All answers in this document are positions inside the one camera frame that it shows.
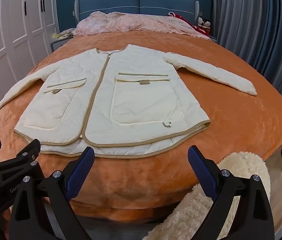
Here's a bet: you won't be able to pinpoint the pale yellow cloth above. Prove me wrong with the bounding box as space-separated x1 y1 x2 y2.
52 29 75 40

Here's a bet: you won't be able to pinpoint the grey curtain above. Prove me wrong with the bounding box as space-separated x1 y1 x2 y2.
210 0 282 160

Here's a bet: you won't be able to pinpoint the white wardrobe doors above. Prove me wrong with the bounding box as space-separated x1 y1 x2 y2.
0 0 60 120

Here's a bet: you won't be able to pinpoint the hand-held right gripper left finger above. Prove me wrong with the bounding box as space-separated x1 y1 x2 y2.
9 146 95 240

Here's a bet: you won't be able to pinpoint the pink floral quilt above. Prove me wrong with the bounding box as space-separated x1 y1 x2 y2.
72 11 211 40

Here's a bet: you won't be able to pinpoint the grey-blue nightstand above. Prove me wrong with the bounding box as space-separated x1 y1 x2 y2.
50 40 67 54

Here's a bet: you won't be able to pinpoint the blue upholstered headboard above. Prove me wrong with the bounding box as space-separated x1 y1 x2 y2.
74 0 203 28

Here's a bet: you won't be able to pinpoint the orange plush blanket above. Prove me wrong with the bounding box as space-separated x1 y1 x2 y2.
0 29 282 220

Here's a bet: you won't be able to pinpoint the fluffy cream clothing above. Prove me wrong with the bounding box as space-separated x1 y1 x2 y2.
142 151 271 240

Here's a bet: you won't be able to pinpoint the cream quilted jacket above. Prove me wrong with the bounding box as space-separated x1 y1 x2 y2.
0 44 258 159

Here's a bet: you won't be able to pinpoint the white plush toy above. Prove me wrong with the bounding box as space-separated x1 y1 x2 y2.
196 17 211 31

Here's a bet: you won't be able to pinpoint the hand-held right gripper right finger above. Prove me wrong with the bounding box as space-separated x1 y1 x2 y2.
187 145 275 240

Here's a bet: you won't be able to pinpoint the red cloth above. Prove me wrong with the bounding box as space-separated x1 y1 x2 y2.
168 12 211 38

